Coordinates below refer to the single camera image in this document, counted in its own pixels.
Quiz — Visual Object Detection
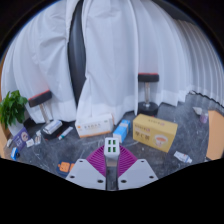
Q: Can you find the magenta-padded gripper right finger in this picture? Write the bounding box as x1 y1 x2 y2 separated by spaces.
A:
111 144 159 192

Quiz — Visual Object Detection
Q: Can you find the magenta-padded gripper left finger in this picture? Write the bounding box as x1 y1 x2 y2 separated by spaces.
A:
65 144 113 192

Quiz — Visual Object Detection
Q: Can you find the blue and white small carton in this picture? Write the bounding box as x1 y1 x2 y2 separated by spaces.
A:
112 119 132 144

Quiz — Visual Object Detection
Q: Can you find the yellow tea box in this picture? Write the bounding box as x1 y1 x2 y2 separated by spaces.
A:
132 113 179 154

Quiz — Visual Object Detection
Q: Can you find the white tube with teal cap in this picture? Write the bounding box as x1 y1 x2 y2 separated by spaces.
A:
57 126 74 141

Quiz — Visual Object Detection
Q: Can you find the white box with orange stripe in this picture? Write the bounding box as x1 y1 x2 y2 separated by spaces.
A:
74 113 115 139

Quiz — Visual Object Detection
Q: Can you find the white and blue squeeze tube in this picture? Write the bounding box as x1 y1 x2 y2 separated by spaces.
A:
173 150 193 164

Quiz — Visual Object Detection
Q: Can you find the flat white and blue box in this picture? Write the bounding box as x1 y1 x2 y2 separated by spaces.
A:
42 119 64 135

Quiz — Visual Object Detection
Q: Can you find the orange blister pack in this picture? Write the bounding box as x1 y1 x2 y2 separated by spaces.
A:
34 130 43 145

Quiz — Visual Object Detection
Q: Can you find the small white sachet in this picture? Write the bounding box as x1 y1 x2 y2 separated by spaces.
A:
25 138 36 148

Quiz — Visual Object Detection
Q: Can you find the small blue box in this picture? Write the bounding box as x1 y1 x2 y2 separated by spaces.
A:
10 146 21 162

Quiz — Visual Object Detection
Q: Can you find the purple cardboard box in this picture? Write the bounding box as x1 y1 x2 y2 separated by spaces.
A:
12 126 32 152

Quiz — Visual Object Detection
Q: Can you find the small purple bottle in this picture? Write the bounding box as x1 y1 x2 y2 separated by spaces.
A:
199 112 210 125

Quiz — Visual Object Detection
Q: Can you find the orange wooden board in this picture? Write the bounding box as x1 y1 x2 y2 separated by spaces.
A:
205 109 224 161

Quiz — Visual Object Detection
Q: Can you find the black dumbbell with orange rim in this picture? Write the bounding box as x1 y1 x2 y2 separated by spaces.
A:
27 89 64 140
137 72 160 117

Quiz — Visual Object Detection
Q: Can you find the green potted plant white pot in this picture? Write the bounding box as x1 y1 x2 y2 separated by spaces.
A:
0 89 29 136

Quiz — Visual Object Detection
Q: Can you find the white curtain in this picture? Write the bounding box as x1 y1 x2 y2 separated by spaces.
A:
1 0 84 123
75 0 224 116

